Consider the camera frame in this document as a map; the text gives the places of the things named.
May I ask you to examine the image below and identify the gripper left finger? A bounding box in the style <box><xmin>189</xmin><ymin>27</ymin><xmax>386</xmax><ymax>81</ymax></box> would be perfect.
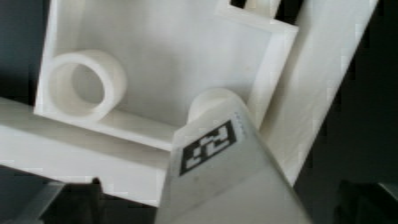
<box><xmin>11</xmin><ymin>178</ymin><xmax>105</xmax><ymax>224</ymax></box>

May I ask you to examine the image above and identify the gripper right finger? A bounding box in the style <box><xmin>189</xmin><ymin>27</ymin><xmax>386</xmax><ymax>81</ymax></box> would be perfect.
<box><xmin>333</xmin><ymin>180</ymin><xmax>398</xmax><ymax>224</ymax></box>

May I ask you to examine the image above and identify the white chair leg with marker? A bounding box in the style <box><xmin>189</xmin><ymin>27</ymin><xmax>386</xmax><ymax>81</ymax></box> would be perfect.
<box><xmin>155</xmin><ymin>88</ymin><xmax>313</xmax><ymax>224</ymax></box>

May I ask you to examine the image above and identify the white chair seat piece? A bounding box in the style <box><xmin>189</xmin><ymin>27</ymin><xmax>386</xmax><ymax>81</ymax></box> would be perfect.
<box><xmin>34</xmin><ymin>0</ymin><xmax>299</xmax><ymax>149</ymax></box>

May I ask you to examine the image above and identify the white right side wall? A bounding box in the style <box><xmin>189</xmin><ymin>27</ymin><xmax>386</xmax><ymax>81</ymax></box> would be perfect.
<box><xmin>262</xmin><ymin>0</ymin><xmax>381</xmax><ymax>181</ymax></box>

